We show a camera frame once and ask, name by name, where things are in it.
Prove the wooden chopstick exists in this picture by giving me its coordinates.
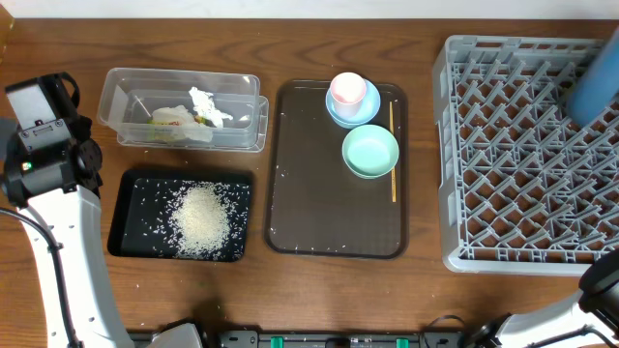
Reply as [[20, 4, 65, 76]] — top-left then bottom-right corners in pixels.
[[389, 101, 397, 203]]

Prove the clear plastic bin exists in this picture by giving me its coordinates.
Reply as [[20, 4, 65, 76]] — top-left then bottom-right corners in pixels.
[[98, 68, 269, 153]]

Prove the light blue small bowl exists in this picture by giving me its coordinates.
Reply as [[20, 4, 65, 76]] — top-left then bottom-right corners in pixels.
[[325, 79, 381, 129]]

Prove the mint green bowl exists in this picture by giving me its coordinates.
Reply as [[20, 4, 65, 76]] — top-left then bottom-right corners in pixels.
[[341, 125, 399, 180]]

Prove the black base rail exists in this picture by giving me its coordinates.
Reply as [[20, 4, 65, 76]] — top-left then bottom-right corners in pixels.
[[130, 330, 465, 348]]

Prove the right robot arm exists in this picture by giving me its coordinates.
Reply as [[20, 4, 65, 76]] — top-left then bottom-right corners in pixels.
[[459, 250, 618, 348]]

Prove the white rice pile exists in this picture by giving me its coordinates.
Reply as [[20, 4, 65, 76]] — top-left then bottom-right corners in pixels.
[[137, 179, 249, 260]]

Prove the grey dishwasher rack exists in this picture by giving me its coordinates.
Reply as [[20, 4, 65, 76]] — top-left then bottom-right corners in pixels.
[[432, 35, 618, 276]]

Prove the black tray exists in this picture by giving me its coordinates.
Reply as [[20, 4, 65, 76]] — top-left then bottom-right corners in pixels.
[[107, 167, 252, 262]]

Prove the pink plastic cup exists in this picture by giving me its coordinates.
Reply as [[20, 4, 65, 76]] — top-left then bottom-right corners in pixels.
[[330, 72, 367, 118]]

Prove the yellow green snack wrapper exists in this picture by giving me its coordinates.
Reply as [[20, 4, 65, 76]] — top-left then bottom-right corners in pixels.
[[148, 116, 214, 128]]

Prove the brown serving tray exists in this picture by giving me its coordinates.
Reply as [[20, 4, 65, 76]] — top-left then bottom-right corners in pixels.
[[264, 80, 409, 259]]

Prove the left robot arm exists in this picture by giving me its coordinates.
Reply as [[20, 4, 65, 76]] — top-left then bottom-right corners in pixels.
[[3, 120, 202, 347]]

